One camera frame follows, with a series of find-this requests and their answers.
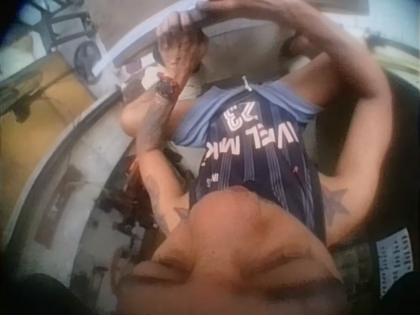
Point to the black wrist band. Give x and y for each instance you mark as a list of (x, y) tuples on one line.
[(166, 86)]

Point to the yellow board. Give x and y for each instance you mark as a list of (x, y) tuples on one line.
[(49, 98)]

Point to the white printed sheet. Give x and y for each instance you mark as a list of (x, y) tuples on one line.
[(393, 254)]

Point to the black wheeled cart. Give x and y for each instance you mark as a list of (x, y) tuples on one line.
[(70, 29)]

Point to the heap of dark scrap parts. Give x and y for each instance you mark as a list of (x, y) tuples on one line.
[(131, 200)]

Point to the white curved frame profile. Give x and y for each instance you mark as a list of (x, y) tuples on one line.
[(59, 157)]

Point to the long white plastic strip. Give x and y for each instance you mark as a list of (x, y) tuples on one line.
[(131, 41)]

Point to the person's left hand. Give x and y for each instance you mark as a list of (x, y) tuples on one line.
[(178, 49)]

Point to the person's legs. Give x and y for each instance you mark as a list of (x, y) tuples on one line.
[(229, 55)]

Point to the person's right hand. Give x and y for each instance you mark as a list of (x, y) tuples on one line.
[(229, 8)]

